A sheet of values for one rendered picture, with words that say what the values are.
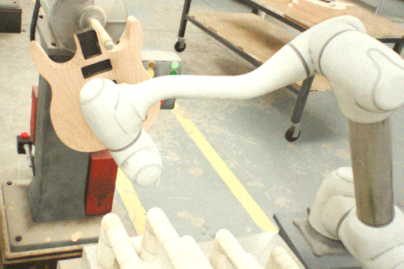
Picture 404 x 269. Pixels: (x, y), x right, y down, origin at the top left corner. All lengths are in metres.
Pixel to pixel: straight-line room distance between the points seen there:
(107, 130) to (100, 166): 0.95
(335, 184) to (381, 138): 0.41
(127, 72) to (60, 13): 0.29
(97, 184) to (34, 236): 0.33
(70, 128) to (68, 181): 0.59
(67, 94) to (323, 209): 0.89
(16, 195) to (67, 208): 0.28
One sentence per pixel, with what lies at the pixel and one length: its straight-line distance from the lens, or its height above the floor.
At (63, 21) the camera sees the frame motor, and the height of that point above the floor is 1.24.
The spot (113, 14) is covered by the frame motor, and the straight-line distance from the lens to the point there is 1.64.
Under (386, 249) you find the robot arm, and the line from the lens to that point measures 1.52.
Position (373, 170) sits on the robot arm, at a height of 1.15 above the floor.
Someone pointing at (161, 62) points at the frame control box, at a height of 1.11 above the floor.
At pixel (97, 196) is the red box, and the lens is 2.17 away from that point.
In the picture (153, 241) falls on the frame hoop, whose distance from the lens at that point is 0.90.
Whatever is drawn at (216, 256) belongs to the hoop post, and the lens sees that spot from 1.01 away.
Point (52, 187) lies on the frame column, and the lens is 2.12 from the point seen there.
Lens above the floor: 1.74
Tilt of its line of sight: 27 degrees down
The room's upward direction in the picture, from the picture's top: 11 degrees clockwise
